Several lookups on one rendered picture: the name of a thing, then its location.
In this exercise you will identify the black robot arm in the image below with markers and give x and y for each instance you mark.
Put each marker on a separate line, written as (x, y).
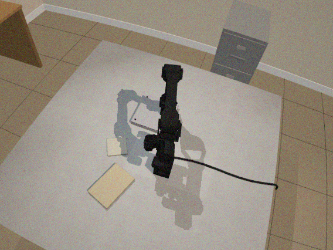
(169, 122)

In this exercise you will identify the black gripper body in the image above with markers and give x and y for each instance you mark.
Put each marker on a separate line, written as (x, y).
(159, 165)

